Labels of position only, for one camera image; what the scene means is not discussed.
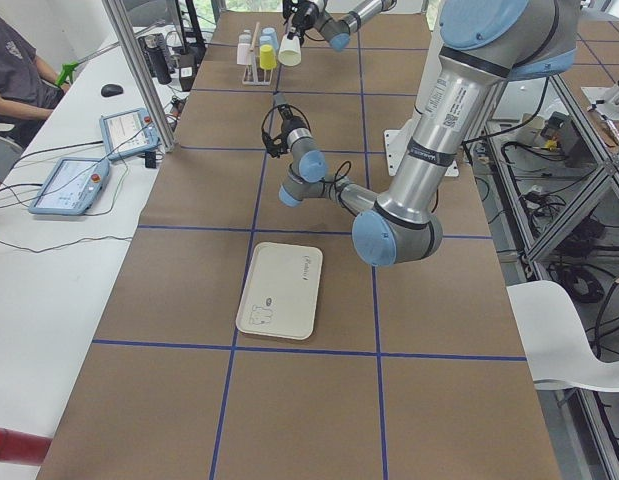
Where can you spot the blue teach pendant near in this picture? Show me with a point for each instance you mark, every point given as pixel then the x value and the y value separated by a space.
pixel 71 187

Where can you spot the blue teach pendant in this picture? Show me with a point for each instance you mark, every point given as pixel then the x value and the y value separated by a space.
pixel 127 134
pixel 71 187

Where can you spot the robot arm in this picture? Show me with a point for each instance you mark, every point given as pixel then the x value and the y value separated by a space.
pixel 337 32
pixel 398 225

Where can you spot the black computer mouse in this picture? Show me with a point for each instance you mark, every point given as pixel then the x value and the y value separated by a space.
pixel 111 90

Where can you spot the aluminium frame post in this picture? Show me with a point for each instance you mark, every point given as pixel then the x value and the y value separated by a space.
pixel 124 31

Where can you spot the red cylinder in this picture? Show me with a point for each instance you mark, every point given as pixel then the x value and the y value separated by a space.
pixel 23 448

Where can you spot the blue teach pendant far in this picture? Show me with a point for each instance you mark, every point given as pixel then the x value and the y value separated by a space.
pixel 127 134

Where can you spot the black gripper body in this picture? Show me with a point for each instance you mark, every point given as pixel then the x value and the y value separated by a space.
pixel 303 15
pixel 285 121

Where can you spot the black small box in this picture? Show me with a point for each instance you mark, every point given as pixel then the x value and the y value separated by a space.
pixel 150 159

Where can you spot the grey plastic cup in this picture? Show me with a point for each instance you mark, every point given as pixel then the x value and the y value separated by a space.
pixel 245 37

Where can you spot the seated person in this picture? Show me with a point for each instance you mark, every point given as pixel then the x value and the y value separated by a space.
pixel 28 89

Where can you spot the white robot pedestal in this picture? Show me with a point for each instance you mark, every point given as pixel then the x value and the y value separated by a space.
pixel 463 25

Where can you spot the pink plastic cup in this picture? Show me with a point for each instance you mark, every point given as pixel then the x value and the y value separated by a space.
pixel 243 54

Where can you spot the brown paper table mat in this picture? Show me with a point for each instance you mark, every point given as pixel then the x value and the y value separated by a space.
pixel 414 371

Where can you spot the beige paper cup tray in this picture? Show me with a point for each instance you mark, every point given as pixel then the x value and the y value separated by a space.
pixel 281 291

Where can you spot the white chair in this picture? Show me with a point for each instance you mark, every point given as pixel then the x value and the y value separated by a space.
pixel 554 340

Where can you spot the yellow plastic cup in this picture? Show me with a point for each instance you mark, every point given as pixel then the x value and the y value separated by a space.
pixel 267 57

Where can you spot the white wire cup rack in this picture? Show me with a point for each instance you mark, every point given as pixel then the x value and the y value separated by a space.
pixel 253 74

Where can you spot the light blue plastic cup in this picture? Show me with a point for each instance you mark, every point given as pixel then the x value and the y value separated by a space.
pixel 268 36

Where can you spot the pale green plastic cup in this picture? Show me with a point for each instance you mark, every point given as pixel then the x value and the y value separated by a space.
pixel 289 53

